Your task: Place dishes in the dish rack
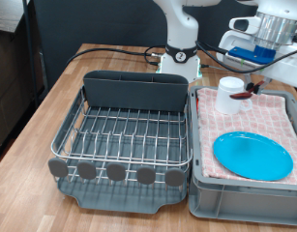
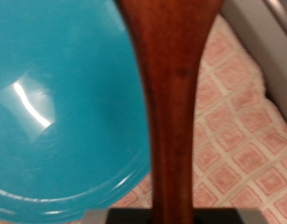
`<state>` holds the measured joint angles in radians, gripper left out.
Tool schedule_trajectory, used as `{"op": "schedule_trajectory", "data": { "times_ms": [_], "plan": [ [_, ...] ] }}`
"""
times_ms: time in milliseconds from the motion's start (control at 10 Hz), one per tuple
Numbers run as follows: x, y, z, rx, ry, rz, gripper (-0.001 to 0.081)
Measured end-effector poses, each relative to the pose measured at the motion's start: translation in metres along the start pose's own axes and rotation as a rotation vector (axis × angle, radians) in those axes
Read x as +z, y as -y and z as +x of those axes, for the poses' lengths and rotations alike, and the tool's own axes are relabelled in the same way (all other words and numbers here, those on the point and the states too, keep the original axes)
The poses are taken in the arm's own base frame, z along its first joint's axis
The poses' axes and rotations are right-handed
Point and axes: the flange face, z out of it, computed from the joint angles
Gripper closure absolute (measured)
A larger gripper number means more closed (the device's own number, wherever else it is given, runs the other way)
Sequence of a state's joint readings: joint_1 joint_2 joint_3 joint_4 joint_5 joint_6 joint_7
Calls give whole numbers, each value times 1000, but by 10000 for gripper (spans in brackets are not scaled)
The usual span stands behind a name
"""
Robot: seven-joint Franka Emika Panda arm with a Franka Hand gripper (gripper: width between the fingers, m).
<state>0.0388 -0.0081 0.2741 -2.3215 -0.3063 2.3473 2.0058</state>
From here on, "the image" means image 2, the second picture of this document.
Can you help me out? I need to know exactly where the brown wooden spoon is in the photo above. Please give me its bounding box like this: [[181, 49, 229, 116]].
[[114, 0, 227, 224]]

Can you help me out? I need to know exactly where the blue round plate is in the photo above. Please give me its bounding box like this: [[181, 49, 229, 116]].
[[0, 0, 152, 224]]

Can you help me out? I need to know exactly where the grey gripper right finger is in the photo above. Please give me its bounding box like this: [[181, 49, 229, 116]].
[[192, 207, 269, 224]]

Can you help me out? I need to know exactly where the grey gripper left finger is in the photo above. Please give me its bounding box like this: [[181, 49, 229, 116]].
[[81, 207, 154, 224]]

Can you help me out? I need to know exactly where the pink checkered cloth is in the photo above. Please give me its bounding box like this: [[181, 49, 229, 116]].
[[66, 13, 287, 224]]

